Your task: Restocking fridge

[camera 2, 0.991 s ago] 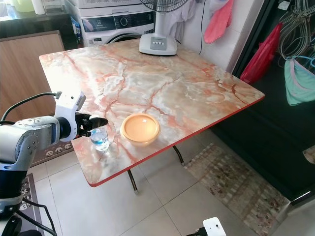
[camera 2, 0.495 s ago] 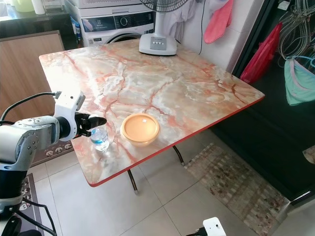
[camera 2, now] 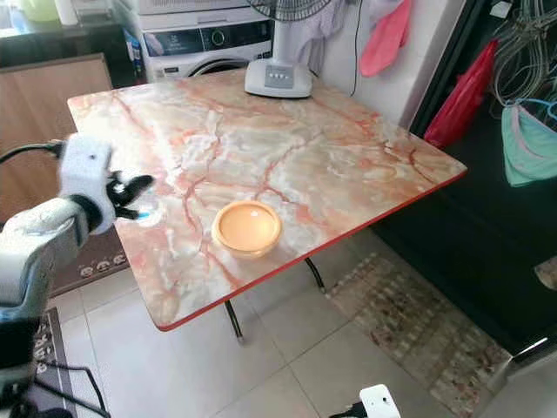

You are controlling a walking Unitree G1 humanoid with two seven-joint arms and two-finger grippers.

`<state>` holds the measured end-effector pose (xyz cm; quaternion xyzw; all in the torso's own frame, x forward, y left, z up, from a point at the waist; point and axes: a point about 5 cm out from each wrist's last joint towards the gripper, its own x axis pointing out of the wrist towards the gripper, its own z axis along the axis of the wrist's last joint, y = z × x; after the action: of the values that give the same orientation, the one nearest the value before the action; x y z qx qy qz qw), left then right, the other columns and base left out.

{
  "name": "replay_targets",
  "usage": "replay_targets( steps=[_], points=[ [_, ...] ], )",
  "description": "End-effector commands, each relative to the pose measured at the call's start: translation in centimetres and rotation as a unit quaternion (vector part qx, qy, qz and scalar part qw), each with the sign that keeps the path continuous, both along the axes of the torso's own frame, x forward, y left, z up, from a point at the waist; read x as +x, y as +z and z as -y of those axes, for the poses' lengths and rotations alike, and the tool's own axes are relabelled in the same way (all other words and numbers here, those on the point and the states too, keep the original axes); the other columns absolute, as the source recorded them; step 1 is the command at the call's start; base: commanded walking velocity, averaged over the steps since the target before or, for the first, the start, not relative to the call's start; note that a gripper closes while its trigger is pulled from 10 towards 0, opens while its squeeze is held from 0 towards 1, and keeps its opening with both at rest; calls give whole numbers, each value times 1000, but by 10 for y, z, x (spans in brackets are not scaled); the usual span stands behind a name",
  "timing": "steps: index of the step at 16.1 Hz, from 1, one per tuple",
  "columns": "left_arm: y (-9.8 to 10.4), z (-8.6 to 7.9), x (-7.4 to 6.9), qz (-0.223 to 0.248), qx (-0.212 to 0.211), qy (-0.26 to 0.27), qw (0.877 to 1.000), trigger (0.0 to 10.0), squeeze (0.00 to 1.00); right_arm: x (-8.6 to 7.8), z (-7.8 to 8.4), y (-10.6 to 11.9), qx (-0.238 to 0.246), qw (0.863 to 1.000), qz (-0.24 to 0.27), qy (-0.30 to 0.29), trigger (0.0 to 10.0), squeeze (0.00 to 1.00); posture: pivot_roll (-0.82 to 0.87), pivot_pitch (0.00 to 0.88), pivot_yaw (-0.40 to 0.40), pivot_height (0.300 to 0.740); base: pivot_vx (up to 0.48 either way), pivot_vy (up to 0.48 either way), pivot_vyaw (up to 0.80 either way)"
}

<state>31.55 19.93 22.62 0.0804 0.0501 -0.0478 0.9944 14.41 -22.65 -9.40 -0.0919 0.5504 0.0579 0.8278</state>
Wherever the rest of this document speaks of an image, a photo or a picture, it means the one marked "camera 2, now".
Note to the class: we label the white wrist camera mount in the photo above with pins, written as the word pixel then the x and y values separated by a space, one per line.
pixel 380 402
pixel 85 170

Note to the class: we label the light green cup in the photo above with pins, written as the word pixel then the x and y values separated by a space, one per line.
pixel 41 9

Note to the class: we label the wooden cabinet with black counter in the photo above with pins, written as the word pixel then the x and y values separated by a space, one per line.
pixel 43 104

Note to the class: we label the white table fan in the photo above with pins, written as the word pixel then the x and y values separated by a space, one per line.
pixel 277 77

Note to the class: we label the green cloth with pink trim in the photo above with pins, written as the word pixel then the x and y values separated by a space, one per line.
pixel 529 144

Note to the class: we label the orange lidded plastic bowl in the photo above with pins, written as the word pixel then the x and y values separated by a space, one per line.
pixel 246 228

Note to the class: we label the beige patterned floor rug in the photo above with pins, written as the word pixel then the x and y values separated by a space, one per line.
pixel 418 335

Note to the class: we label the white front-load washing machine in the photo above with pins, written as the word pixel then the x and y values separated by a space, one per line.
pixel 204 39

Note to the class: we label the dark dotted floor mat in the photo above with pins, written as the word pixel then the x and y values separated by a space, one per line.
pixel 96 274

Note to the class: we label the pale grey hanging cloth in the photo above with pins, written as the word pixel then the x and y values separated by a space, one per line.
pixel 306 43

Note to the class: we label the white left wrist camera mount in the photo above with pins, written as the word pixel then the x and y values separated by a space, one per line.
pixel 85 170

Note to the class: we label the small white bottle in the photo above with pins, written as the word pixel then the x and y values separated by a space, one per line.
pixel 66 10

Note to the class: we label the coral pink hanging cloth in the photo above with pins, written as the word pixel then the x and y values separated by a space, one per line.
pixel 385 37

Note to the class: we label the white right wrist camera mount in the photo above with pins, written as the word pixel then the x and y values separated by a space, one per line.
pixel 380 402

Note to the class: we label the marble pattern folding table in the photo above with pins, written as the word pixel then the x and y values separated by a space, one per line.
pixel 270 139

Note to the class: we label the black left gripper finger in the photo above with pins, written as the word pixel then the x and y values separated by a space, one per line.
pixel 130 209
pixel 140 185

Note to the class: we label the red hanging plastic bag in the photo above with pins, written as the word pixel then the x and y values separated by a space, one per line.
pixel 463 96

